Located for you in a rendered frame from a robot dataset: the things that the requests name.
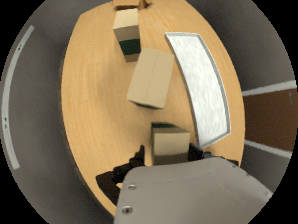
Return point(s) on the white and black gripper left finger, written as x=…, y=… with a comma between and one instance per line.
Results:
x=107, y=182

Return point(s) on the open brown cardboard box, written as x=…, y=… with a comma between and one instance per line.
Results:
x=140, y=4

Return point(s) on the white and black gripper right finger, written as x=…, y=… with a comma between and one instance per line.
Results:
x=195, y=153

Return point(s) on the tan block with green band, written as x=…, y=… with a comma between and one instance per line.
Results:
x=169, y=144
x=151, y=79
x=126, y=30

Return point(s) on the white shallow rectangular tray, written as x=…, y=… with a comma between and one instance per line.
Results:
x=203, y=85

